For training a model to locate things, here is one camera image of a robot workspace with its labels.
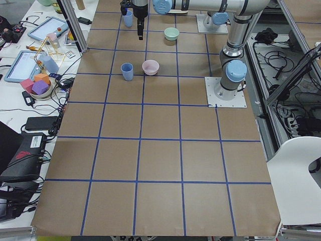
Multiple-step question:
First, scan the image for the teach pendant tablet near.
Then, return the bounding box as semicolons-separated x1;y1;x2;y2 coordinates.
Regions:
4;51;41;83

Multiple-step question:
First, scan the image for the black power adapter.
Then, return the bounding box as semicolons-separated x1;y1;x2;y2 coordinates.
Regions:
77;17;92;25

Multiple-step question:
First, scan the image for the bowl of foam blocks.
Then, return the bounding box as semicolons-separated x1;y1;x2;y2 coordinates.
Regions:
20;73;53;100

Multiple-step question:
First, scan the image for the gold wire rack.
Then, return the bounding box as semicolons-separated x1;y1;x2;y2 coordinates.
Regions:
34;37;66;73

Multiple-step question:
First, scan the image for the green bowl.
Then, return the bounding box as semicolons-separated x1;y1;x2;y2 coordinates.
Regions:
164;27;180;41

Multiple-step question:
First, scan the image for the pink bowl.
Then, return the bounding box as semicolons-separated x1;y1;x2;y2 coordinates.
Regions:
142;60;159;76

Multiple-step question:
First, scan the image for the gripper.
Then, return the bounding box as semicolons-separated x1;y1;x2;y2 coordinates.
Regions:
120;0;147;40

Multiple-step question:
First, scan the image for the white chair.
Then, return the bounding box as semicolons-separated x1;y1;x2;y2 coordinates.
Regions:
267;136;320;225

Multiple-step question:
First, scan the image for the aluminium frame post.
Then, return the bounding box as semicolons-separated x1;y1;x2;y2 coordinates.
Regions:
58;0;88;53

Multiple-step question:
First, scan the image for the blue cup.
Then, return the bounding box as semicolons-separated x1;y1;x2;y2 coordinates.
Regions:
121;63;133;81
122;10;133;28

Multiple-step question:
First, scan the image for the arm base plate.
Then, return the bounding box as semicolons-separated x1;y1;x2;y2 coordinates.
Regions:
205;77;247;108
197;14;228;35

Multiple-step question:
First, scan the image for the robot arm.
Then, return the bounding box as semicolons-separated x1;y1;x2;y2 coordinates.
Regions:
120;1;229;40
152;0;269;98

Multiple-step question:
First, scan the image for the pink cup on desk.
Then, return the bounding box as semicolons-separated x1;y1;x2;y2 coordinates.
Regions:
47;33;57;43

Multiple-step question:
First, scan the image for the cardboard tube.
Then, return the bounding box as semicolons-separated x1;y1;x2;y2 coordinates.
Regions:
76;0;85;10

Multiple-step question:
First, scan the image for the teach pendant tablet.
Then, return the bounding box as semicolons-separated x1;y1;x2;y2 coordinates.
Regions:
27;17;69;41
4;51;41;83

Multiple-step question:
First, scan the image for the teach pendant tablet far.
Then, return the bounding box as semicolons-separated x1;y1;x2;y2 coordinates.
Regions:
27;17;69;41

